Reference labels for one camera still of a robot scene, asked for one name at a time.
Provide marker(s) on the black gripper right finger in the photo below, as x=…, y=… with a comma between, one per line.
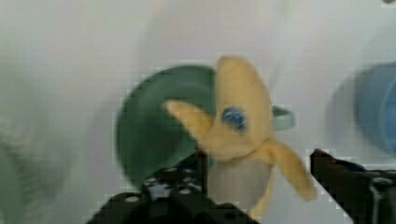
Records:
x=367, y=196

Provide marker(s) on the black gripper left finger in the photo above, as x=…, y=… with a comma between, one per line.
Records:
x=171, y=195

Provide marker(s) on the peeled toy banana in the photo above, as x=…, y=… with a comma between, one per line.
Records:
x=241, y=140

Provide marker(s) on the green mug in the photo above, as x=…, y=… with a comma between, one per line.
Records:
x=148, y=138

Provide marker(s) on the blue mug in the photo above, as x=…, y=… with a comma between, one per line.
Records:
x=375, y=107

